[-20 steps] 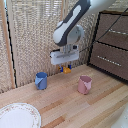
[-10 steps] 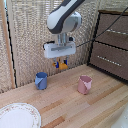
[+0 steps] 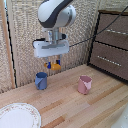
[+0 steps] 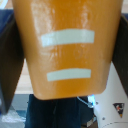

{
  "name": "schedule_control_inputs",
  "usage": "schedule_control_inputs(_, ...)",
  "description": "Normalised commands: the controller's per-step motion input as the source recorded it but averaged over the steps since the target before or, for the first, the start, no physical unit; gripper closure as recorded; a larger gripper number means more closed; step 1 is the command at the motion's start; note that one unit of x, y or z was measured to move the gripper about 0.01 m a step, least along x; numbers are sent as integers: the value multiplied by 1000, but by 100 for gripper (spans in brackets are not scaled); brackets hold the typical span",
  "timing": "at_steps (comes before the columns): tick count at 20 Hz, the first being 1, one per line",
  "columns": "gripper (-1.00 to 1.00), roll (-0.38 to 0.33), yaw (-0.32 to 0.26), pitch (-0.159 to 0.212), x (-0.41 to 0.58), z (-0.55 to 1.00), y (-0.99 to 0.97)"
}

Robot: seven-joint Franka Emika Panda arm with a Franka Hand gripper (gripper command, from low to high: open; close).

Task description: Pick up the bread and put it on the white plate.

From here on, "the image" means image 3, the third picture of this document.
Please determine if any white floral plate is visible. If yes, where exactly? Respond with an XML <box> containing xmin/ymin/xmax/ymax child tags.
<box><xmin>0</xmin><ymin>102</ymin><xmax>42</xmax><ymax>128</ymax></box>

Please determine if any pink mug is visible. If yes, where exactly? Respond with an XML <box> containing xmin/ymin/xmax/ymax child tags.
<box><xmin>77</xmin><ymin>75</ymin><xmax>93</xmax><ymax>95</ymax></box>

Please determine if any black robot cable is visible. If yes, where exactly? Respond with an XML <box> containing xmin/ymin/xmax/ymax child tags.
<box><xmin>68</xmin><ymin>6</ymin><xmax>128</xmax><ymax>48</ymax></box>

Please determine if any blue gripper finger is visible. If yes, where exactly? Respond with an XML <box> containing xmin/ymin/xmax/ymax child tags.
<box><xmin>46</xmin><ymin>61</ymin><xmax>52</xmax><ymax>70</ymax></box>
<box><xmin>55</xmin><ymin>59</ymin><xmax>62</xmax><ymax>66</ymax></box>

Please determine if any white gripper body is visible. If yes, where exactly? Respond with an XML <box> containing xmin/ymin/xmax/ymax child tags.
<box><xmin>32</xmin><ymin>38</ymin><xmax>71</xmax><ymax>63</ymax></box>

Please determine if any dark brown drawer cabinet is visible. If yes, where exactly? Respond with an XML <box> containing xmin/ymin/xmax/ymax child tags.
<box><xmin>87</xmin><ymin>9</ymin><xmax>128</xmax><ymax>84</ymax></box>

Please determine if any blue mug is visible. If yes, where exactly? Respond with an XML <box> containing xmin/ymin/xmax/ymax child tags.
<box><xmin>34</xmin><ymin>71</ymin><xmax>49</xmax><ymax>91</ymax></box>

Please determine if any silver drawer handle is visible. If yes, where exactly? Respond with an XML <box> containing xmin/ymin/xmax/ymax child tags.
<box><xmin>96</xmin><ymin>55</ymin><xmax>122</xmax><ymax>67</ymax></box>
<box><xmin>105</xmin><ymin>28</ymin><xmax>128</xmax><ymax>36</ymax></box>

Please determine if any golden toast slice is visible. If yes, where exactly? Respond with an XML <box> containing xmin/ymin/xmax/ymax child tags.
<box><xmin>44</xmin><ymin>62</ymin><xmax>62</xmax><ymax>72</ymax></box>

